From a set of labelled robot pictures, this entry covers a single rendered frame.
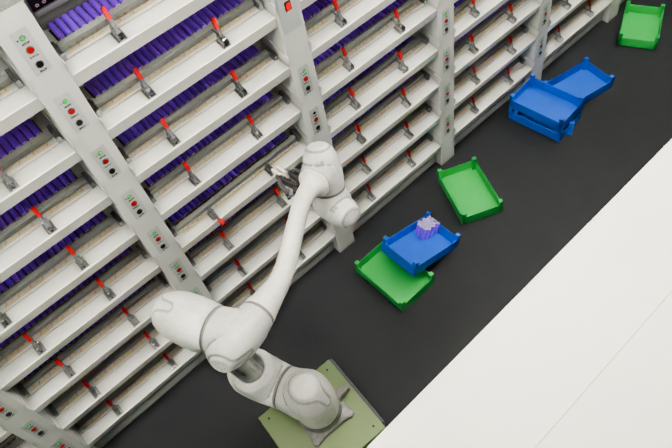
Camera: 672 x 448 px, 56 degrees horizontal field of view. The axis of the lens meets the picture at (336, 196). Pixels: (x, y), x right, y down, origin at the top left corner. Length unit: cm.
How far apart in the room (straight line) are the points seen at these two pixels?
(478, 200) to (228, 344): 177
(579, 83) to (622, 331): 286
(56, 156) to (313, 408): 111
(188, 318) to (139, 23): 78
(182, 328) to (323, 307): 123
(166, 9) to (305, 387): 124
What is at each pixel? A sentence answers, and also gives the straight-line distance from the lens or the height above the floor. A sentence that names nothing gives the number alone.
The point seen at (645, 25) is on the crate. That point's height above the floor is 0.
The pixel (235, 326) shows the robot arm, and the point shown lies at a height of 107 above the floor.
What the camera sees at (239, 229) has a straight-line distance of 248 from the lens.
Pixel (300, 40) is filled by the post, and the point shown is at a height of 122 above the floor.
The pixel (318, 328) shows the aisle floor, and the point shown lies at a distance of 284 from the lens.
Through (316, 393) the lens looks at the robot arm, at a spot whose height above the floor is 51.
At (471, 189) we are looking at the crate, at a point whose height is 0.
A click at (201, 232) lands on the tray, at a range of 229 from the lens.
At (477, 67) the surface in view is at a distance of 321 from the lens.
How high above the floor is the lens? 253
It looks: 52 degrees down
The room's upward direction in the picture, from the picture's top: 14 degrees counter-clockwise
